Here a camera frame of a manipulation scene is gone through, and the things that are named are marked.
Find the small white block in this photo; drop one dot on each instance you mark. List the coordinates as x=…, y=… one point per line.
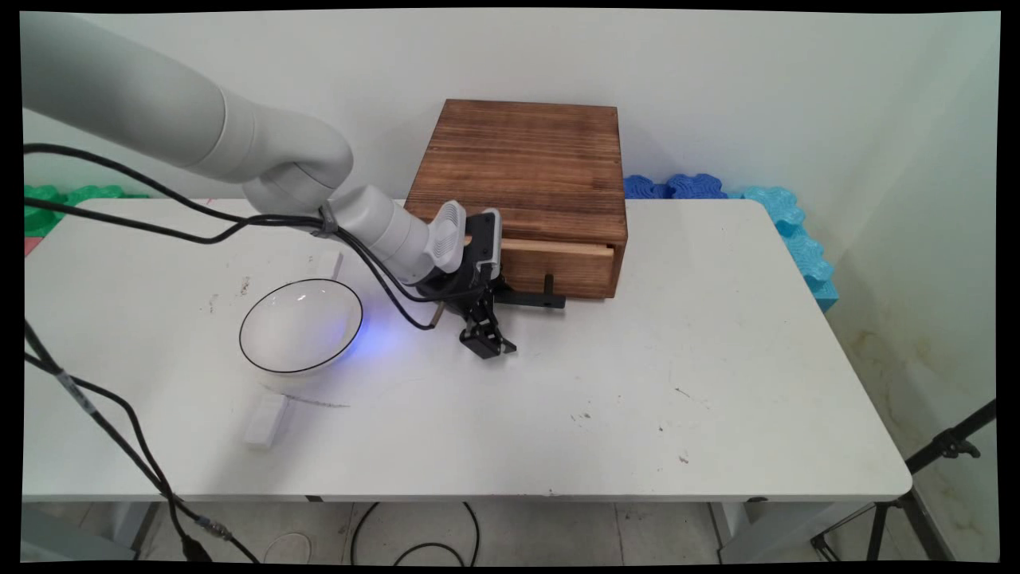
x=328, y=263

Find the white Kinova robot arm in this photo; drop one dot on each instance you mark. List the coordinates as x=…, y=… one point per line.
x=159, y=104

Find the brown wooden drawer cabinet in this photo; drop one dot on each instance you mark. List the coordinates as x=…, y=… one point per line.
x=526, y=159

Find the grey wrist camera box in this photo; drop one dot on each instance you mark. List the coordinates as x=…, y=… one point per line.
x=484, y=243

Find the long white block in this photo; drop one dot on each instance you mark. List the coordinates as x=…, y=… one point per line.
x=266, y=422

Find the white bowl with black rim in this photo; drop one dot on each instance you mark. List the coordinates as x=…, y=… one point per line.
x=299, y=327

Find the black tripod stand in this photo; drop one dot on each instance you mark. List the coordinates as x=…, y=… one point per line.
x=916, y=462

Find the cyan foam mat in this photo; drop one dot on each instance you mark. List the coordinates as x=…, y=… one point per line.
x=801, y=239

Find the red foam mat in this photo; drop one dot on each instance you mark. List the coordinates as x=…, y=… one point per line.
x=30, y=244

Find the white table leg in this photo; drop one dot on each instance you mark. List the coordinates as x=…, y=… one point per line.
x=131, y=526
x=733, y=522

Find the green foam mat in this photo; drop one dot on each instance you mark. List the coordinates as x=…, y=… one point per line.
x=56, y=203

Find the dark blue foam mat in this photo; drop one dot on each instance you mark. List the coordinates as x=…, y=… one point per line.
x=677, y=187

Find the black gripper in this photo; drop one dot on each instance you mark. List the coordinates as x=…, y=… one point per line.
x=458, y=287

